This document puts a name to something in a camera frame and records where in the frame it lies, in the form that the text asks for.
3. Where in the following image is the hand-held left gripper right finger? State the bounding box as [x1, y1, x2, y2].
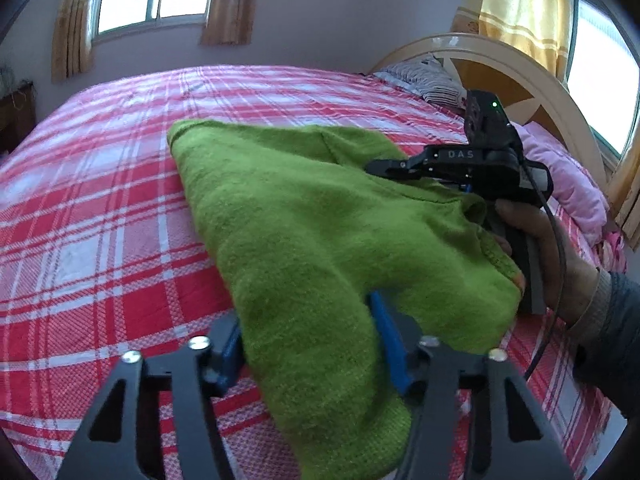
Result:
[369, 291, 576, 480]

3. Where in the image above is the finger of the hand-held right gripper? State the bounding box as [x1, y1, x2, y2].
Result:
[364, 152, 427, 181]

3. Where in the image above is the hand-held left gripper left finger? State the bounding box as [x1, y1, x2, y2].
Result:
[57, 317, 246, 480]

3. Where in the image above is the green orange striped knit sweater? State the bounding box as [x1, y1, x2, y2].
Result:
[167, 120, 526, 480]

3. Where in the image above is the person's right forearm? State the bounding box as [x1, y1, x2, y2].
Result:
[565, 270, 640, 418]

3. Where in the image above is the person's right hand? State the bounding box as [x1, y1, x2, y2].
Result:
[480, 197, 601, 328]

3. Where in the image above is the cream arched headboard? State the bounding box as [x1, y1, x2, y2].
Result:
[367, 32, 608, 186]

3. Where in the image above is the pink pillow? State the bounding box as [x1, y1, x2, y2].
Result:
[510, 121, 611, 246]

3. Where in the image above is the striped pillow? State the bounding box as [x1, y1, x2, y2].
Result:
[372, 57, 468, 108]

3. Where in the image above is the large side window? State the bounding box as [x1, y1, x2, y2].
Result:
[565, 0, 640, 161]

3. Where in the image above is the yellow curtain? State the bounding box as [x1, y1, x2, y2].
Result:
[452, 0, 571, 81]

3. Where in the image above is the pink plaid bed sheet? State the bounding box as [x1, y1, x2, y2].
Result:
[0, 65, 628, 480]

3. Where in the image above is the peach window curtain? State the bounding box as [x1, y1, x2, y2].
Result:
[51, 0, 103, 83]
[200, 0, 263, 46]

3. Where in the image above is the black cable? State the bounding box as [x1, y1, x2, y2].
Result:
[520, 162, 568, 383]

